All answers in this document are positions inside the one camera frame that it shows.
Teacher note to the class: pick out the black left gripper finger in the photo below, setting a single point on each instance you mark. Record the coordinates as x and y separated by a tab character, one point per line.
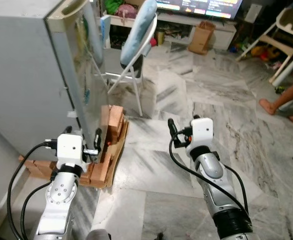
97	137
67	130

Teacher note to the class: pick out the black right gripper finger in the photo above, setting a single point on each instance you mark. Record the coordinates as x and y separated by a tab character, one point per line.
196	117
172	129

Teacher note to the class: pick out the grey fridge door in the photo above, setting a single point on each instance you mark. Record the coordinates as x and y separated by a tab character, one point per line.
81	75

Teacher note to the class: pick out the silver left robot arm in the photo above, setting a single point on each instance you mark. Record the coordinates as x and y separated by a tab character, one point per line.
59	200

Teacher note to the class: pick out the grey fridge cabinet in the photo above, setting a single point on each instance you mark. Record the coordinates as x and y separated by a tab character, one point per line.
16	75

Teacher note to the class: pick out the brown paper bag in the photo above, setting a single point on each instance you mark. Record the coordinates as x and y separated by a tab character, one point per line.
201	40

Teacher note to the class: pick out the white folding chair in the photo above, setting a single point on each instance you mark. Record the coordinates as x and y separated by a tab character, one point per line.
117	62

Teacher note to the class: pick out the grey robot left leg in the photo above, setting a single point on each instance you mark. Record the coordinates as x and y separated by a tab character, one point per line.
99	235

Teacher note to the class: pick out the grey robot leg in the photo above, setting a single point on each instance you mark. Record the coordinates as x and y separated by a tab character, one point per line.
160	236
99	235

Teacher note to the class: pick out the person's bare legs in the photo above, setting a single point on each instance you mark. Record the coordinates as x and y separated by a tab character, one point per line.
286	97

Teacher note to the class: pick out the golden tin can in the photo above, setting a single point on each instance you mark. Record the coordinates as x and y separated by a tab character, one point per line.
161	38

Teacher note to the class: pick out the white television cabinet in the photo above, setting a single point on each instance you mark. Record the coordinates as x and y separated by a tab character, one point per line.
221	30

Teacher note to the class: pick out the yellow toy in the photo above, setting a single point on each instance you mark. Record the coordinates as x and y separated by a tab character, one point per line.
264	51

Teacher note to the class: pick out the grey robot right leg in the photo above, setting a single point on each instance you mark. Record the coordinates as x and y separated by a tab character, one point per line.
160	236

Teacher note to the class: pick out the light blue cushion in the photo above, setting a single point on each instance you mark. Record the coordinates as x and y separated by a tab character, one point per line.
139	30

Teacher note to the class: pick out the flat screen television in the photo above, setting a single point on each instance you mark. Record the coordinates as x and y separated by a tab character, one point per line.
201	6

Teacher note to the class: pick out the pink bag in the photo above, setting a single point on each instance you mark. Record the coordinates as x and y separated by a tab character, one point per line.
127	12

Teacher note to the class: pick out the white baby high chair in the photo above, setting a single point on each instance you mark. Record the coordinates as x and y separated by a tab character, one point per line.
291	22

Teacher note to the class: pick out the green plush item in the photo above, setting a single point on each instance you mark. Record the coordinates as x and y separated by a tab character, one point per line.
114	6

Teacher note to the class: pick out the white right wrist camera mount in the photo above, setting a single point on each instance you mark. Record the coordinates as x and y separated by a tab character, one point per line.
202	131

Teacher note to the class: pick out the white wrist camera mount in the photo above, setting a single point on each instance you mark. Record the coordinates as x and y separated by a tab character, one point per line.
69	150
202	131

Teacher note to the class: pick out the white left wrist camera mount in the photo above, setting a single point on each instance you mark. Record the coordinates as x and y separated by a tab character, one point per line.
69	150

